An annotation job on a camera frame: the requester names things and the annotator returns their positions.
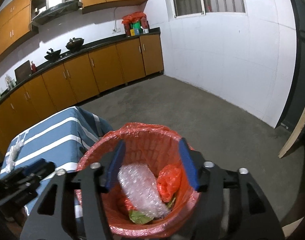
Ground black wok with handle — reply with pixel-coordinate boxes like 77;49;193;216
44;48;61;62

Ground small orange plastic bag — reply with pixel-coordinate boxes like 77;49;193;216
117;196;136;213

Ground green paw print bag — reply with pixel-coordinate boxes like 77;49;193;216
129;197;176;225

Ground large orange plastic bag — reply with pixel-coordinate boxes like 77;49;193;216
156;164;182;203

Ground clear bubble wrap bag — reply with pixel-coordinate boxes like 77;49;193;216
118;163;170;218

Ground dark door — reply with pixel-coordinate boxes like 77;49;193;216
278;0;305;132

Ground clear thin plastic bag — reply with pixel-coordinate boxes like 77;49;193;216
5;133;26;173

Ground red sauce bottle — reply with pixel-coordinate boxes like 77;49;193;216
31;61;37;74

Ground clear bagged jars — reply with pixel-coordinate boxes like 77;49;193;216
5;74;16;90

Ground red trash bin with liner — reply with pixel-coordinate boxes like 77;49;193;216
77;122;199;238

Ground orange bag with groceries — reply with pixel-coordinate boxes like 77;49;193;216
121;11;149;37

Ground dark wooden cutting board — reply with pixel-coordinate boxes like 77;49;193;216
15;61;32;84

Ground black lidded wok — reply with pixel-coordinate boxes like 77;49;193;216
66;37;84;52

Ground beige wooden frame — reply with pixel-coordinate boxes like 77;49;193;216
278;107;305;159

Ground range hood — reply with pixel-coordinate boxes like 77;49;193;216
30;0;82;27

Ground brown lower kitchen cabinets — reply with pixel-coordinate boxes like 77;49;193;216
0;28;164;156

